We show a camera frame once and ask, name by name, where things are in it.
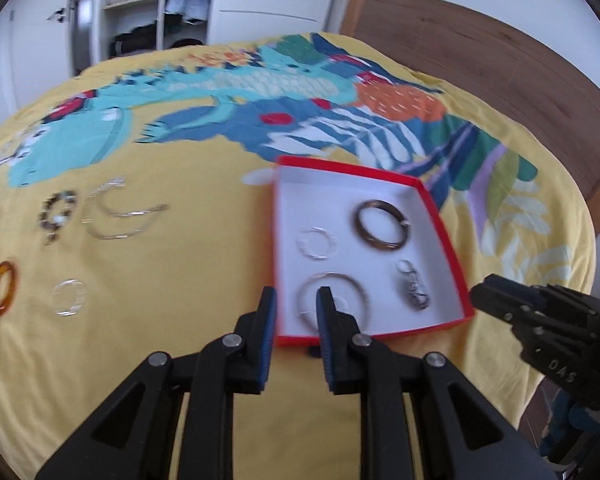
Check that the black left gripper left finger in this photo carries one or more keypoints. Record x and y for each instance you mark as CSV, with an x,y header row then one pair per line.
x,y
173,415

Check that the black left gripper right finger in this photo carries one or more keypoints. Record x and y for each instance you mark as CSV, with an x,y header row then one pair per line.
x,y
420,417

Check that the silver metal wristwatch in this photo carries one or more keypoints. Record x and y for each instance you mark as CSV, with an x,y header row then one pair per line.
x,y
412,285

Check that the dark brown bangle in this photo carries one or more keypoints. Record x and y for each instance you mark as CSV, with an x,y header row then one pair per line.
x,y
376,242

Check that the thin silver bangle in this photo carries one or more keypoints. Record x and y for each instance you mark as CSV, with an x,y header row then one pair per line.
x,y
348,294

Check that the silver twisted hoop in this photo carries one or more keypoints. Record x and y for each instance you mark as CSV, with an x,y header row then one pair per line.
x,y
317,243

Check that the red white jewelry box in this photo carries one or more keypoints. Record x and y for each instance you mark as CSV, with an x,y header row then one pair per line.
x,y
313,192

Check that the wooden headboard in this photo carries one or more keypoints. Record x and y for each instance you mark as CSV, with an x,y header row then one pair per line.
x,y
506,68

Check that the yellow patterned bedspread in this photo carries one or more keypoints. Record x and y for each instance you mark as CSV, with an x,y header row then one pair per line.
x,y
149,180

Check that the white wardrobe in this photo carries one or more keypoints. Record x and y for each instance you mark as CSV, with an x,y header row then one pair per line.
x,y
43,43

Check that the silver twisted ring bangle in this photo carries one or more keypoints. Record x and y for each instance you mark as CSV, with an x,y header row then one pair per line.
x,y
68,297

